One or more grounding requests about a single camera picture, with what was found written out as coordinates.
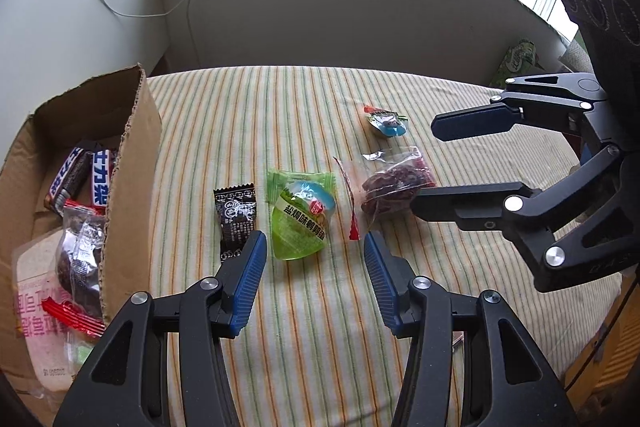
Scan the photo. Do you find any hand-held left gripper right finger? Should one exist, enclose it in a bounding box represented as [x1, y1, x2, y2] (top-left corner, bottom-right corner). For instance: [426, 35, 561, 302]
[363, 230, 581, 427]

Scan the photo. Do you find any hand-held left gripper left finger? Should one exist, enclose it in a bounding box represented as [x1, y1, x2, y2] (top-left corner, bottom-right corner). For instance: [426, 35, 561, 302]
[52, 230, 268, 427]

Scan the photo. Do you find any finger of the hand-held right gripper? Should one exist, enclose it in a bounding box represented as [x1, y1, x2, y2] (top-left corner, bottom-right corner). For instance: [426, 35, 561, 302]
[409, 145, 627, 293]
[430, 74, 608, 144]

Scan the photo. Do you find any clear red-edged dates packet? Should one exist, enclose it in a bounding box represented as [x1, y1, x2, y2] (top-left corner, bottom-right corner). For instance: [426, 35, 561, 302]
[333, 145, 438, 241]
[42, 199, 110, 339]

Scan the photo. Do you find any green snack packet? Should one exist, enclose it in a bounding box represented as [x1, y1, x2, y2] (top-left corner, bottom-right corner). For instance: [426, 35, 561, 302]
[265, 167, 337, 262]

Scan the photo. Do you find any brown chocolate bar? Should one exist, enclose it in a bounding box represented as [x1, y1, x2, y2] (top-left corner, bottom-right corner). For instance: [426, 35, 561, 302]
[89, 149, 119, 208]
[43, 146, 94, 214]

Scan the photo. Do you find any brown cardboard box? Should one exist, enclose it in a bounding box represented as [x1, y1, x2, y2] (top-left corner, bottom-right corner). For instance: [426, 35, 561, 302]
[0, 63, 164, 414]

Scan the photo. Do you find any sliced bread bag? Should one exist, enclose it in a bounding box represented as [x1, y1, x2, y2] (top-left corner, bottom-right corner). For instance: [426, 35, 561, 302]
[10, 227, 108, 394]

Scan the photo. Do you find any small black snack packet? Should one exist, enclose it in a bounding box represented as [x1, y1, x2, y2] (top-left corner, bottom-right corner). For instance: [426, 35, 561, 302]
[213, 184, 259, 264]

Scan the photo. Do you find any green gift bag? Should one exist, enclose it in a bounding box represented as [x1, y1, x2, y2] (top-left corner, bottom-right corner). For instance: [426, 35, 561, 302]
[487, 39, 546, 90]

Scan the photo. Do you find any small blue jelly packet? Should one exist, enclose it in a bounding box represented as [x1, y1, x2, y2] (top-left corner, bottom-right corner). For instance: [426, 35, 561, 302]
[360, 104, 410, 140]

